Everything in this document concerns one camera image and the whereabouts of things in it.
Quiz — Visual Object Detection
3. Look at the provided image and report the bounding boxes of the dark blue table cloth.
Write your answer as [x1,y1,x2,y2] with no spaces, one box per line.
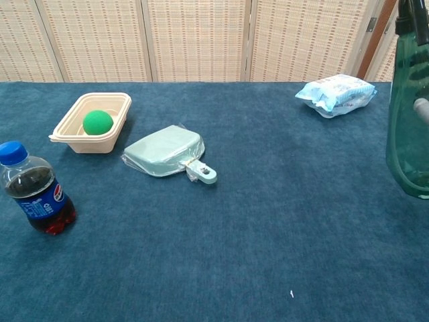
[0,81,429,322]

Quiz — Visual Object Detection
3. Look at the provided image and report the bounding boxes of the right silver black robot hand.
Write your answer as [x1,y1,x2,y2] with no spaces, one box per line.
[413,97,429,125]

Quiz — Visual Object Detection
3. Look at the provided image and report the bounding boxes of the green spray bottle black trigger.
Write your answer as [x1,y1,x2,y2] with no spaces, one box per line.
[385,0,429,201]

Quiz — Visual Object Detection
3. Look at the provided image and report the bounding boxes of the narrow beige woven folding screen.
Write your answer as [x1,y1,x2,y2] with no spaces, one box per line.
[365,0,400,83]

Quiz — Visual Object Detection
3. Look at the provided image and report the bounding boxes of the brown wooden post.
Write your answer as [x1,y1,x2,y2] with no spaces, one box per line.
[357,0,398,80]

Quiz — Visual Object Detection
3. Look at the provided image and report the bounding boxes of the light blue wet wipes pack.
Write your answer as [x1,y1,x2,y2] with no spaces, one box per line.
[294,74,377,119]

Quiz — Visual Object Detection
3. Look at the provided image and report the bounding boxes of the small cola bottle blue cap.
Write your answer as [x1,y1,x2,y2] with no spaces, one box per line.
[0,140,76,235]

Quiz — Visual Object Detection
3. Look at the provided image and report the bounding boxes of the green ball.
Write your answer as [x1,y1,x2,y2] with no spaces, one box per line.
[82,109,114,136]

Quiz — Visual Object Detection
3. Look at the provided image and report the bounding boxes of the wide beige woven folding screen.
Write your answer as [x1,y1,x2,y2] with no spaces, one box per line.
[0,0,379,83]

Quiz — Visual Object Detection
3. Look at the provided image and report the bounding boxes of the beige plastic food container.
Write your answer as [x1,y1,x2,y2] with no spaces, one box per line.
[48,93,132,154]

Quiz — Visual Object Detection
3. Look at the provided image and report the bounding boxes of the mint green wrapped dustpan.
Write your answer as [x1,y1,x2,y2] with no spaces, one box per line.
[121,124,218,185]

